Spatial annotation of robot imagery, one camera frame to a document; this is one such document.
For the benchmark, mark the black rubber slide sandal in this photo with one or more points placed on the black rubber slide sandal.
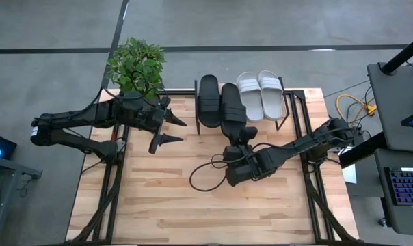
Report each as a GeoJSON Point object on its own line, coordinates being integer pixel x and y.
{"type": "Point", "coordinates": [209, 102]}
{"type": "Point", "coordinates": [233, 109]}

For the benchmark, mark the dark grey keyboard desk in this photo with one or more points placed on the dark grey keyboard desk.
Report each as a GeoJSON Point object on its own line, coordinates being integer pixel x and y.
{"type": "Point", "coordinates": [398, 218]}

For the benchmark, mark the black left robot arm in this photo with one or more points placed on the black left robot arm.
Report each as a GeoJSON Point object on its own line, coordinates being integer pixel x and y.
{"type": "Point", "coordinates": [76, 118]}

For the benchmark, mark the wooden shelf with black frame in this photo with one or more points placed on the wooden shelf with black frame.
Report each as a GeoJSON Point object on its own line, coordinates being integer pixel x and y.
{"type": "Point", "coordinates": [222, 86]}

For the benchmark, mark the backlit computer keyboard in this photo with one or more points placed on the backlit computer keyboard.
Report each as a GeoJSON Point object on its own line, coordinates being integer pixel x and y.
{"type": "Point", "coordinates": [408, 186]}

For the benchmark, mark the black device with blue light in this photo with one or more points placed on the black device with blue light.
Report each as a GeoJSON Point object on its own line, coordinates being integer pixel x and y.
{"type": "Point", "coordinates": [3, 147]}

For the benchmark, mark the dark grey monitor desk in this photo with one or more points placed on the dark grey monitor desk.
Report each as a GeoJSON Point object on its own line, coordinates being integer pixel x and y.
{"type": "Point", "coordinates": [394, 102]}

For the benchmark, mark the white paper sheet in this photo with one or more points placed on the white paper sheet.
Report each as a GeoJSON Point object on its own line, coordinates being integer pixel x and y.
{"type": "Point", "coordinates": [350, 174]}

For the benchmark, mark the green potted plant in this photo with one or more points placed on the green potted plant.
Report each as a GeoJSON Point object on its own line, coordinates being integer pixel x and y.
{"type": "Point", "coordinates": [134, 65]}

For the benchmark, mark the grey rubber slide sandal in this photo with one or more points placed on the grey rubber slide sandal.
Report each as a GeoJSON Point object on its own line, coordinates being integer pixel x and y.
{"type": "Point", "coordinates": [271, 95]}
{"type": "Point", "coordinates": [250, 99]}

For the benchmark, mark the black support beam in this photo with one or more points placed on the black support beam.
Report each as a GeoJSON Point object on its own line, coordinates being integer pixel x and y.
{"type": "Point", "coordinates": [360, 150]}

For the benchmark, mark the black desk caster wheel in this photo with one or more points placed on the black desk caster wheel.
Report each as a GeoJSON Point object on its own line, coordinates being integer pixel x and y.
{"type": "Point", "coordinates": [383, 222]}

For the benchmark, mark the black aluminium rig frame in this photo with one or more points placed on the black aluminium rig frame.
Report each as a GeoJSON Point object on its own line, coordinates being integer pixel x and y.
{"type": "Point", "coordinates": [179, 92]}

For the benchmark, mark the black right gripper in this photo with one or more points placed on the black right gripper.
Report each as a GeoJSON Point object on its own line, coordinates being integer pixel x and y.
{"type": "Point", "coordinates": [240, 150]}

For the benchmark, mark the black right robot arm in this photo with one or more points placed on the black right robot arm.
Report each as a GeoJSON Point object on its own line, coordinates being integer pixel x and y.
{"type": "Point", "coordinates": [305, 143]}

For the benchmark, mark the black monitor stand pole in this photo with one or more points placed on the black monitor stand pole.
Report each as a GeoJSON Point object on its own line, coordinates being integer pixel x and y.
{"type": "Point", "coordinates": [403, 54]}

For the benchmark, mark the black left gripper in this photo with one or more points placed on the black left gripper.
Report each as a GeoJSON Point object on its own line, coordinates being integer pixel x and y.
{"type": "Point", "coordinates": [155, 119]}

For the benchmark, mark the grey metal stand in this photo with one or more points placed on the grey metal stand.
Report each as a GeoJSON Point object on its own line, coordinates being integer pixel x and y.
{"type": "Point", "coordinates": [18, 167]}

